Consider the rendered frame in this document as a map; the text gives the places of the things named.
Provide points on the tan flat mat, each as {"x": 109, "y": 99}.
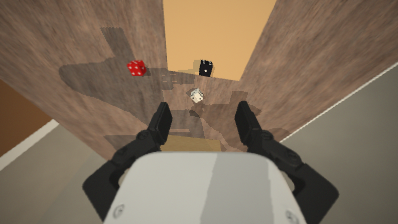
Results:
{"x": 224, "y": 32}

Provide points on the red die with white pips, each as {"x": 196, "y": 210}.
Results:
{"x": 137, "y": 68}

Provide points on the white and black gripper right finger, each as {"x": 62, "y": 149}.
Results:
{"x": 314, "y": 194}

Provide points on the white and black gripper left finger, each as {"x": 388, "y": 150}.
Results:
{"x": 102, "y": 186}

